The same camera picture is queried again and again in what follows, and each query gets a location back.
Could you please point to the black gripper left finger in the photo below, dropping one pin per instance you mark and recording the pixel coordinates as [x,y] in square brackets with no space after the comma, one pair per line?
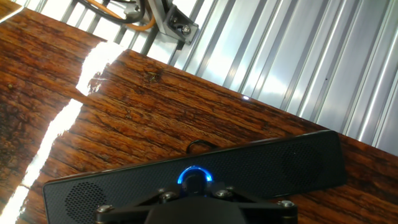
[121,214]

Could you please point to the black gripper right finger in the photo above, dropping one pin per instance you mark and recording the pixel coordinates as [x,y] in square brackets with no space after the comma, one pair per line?
[270,214]

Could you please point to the blue ringed speaker knob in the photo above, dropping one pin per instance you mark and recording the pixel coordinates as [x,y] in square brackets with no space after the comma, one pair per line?
[195,179]

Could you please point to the black speaker bar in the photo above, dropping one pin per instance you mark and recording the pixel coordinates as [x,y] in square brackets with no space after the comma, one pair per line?
[264,168]

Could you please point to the wood grain table board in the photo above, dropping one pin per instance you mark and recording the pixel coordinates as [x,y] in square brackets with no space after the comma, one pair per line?
[171,102]

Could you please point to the aluminium strut with bracket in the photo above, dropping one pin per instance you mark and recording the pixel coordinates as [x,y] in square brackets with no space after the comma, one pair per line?
[174,21]

